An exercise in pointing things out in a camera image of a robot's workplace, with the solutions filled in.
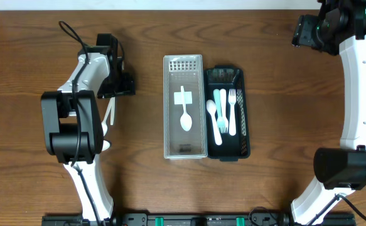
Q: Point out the white spoon bowl down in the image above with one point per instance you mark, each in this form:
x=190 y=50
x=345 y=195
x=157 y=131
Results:
x=104 y=128

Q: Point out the white spoon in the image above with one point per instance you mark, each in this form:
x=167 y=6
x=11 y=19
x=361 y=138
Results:
x=185 y=119
x=211 y=108

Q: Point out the white fork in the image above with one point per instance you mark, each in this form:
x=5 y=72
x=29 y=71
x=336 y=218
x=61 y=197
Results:
x=232 y=101
x=223 y=100
x=220 y=120

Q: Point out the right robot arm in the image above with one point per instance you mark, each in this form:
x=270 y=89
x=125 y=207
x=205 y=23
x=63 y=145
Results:
x=339 y=29

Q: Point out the white spoon lying sideways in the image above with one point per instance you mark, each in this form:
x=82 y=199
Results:
x=106 y=145

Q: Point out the black plastic basket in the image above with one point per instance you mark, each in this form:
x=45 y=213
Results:
x=235 y=147

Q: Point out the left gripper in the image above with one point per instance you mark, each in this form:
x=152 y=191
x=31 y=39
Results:
x=127 y=85

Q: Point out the clear plastic basket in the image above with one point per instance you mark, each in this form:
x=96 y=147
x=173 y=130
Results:
x=187 y=71

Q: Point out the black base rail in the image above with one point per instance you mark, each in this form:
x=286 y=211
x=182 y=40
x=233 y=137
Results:
x=258 y=217

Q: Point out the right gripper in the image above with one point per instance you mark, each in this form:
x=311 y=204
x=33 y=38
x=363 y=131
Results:
x=304 y=34

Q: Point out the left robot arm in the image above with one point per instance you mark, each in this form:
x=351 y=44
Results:
x=74 y=118

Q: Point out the white spoon bowl up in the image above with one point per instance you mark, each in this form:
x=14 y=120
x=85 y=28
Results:
x=110 y=111

